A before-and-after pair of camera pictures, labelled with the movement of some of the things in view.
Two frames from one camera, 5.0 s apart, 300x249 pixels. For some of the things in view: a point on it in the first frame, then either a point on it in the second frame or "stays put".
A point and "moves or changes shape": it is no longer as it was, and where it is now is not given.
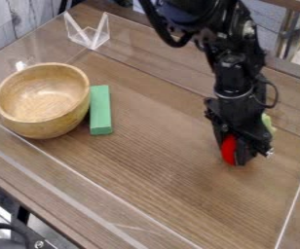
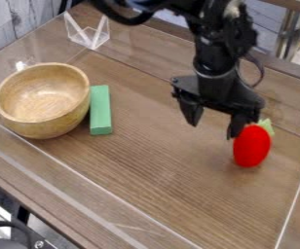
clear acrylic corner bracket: x=88 y=37 stays put
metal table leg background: x=292 y=35 stays put
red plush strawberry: x=228 y=148 moves or changes shape
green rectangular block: x=100 y=110 stays put
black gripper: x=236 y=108 -> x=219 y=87
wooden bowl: x=43 y=99 stays put
